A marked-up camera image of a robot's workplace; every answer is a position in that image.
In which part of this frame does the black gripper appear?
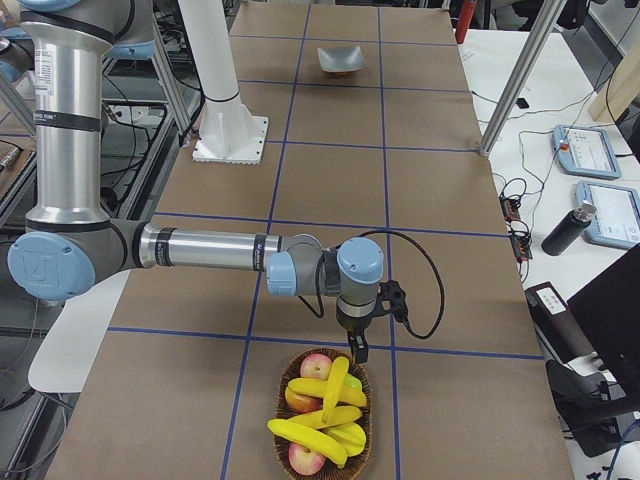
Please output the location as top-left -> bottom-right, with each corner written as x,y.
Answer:
336,309 -> 371,363

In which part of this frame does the yellow banana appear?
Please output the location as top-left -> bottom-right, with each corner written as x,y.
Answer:
321,356 -> 350,423
267,419 -> 348,468
289,405 -> 363,430
288,378 -> 368,407

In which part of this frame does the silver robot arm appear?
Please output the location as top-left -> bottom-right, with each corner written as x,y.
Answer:
8,1 -> 384,363

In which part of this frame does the brown wicker basket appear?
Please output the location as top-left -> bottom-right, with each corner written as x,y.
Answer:
267,348 -> 372,479

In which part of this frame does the grey square plate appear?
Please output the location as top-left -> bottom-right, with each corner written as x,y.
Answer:
316,45 -> 366,75

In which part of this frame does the green apple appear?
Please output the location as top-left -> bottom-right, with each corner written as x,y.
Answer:
344,374 -> 363,391

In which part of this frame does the pink apple far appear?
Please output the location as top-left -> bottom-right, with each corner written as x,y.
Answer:
299,353 -> 333,380

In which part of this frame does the pink apple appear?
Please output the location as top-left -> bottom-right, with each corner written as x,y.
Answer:
299,353 -> 333,380
288,443 -> 326,476

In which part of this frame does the red yellow mango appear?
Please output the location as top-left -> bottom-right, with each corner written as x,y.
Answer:
285,387 -> 323,414

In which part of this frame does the yellow green starfruit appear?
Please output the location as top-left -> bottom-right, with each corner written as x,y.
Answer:
322,422 -> 367,457

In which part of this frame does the pink apple near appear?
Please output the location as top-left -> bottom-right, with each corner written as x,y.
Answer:
288,443 -> 326,476

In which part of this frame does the small orange circuit board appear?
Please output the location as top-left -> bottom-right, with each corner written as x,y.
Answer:
499,196 -> 521,222

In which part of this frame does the black monitor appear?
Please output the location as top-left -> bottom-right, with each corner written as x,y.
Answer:
568,246 -> 639,393

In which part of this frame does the black water bottle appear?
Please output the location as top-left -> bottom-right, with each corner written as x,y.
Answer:
541,201 -> 597,256

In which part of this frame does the near blue teach pendant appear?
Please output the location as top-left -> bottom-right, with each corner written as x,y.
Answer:
575,181 -> 639,250

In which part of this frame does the blue teach pendant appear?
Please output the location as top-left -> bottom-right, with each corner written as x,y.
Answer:
552,125 -> 622,180
575,181 -> 639,250

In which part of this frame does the white chair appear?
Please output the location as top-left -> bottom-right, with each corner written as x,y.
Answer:
28,272 -> 129,393

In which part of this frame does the far blue teach pendant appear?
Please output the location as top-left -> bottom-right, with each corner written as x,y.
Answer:
552,125 -> 622,180

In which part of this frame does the red bottle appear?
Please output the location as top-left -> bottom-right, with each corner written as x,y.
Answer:
455,0 -> 477,45

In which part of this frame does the black camera cable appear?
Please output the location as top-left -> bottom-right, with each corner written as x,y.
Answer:
357,228 -> 446,339

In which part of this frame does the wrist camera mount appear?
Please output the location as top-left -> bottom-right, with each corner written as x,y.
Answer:
373,280 -> 409,323

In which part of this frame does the white pedestal column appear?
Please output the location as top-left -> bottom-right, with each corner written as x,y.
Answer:
179,0 -> 269,164

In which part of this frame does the aluminium frame post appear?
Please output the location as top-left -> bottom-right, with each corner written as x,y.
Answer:
479,0 -> 566,157

